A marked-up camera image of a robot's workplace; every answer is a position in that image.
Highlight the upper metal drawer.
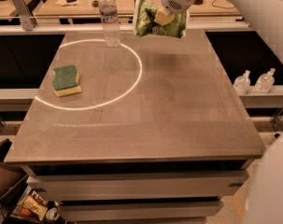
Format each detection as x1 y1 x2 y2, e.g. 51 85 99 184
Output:
28 171 248 201

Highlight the green jalapeno chip bag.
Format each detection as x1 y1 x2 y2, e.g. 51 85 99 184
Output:
133 0 189 38

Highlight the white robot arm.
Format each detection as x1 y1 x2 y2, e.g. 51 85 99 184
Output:
161 0 283 224

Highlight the brown bin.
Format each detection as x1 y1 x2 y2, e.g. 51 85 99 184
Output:
0 139 25 197

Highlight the lower metal drawer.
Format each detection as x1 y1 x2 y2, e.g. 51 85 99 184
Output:
60 201 223 221

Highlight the green and yellow sponge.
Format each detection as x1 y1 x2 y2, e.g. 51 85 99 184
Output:
52 65 81 97

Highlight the left metal bracket post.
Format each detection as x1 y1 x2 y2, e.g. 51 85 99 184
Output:
12 0 37 31

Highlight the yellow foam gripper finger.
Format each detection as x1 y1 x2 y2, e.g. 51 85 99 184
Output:
154 10 175 26

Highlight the clear plastic water bottle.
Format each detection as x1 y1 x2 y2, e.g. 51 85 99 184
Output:
98 0 120 48

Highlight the brown snack bag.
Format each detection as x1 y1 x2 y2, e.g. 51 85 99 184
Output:
21 190 49 220

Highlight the black cable on desk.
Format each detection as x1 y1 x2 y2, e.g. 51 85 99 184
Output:
210 0 237 10

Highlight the metal drawer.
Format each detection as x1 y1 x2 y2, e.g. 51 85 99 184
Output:
28 171 248 201
60 201 223 221

